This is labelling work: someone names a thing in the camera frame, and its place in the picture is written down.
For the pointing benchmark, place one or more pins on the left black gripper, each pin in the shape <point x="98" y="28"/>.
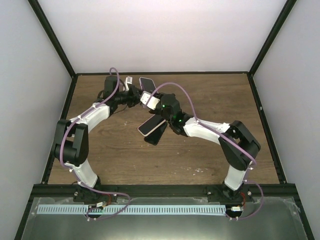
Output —
<point x="135" y="94"/>

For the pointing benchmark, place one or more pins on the lilac phone case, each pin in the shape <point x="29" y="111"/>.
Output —
<point x="146" y="80"/>

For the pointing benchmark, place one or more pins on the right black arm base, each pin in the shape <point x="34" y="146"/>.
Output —
<point x="222" y="194"/>

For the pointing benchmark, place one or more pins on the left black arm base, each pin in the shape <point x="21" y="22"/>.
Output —
<point x="84" y="195"/>

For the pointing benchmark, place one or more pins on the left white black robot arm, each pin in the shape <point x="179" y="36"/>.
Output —
<point x="71" y="139"/>

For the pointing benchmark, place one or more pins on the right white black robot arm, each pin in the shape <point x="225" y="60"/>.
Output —
<point x="239" y="146"/>

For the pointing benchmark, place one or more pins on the black phone on table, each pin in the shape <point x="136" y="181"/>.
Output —
<point x="154" y="137"/>

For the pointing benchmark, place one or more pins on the light blue slotted strip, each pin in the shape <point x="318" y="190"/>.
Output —
<point x="69" y="209"/>

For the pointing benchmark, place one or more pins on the clear plastic sheet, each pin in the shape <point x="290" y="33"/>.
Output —
<point x="273" y="218"/>

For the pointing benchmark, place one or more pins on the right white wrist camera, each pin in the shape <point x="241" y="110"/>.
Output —
<point x="149" y="101"/>

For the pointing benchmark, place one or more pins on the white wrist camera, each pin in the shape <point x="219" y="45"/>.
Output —
<point x="149" y="101"/>
<point x="127" y="83"/>

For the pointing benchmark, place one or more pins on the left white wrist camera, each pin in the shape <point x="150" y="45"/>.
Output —
<point x="127" y="83"/>

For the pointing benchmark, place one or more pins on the black front frame rail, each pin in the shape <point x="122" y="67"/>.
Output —
<point x="134" y="191"/>

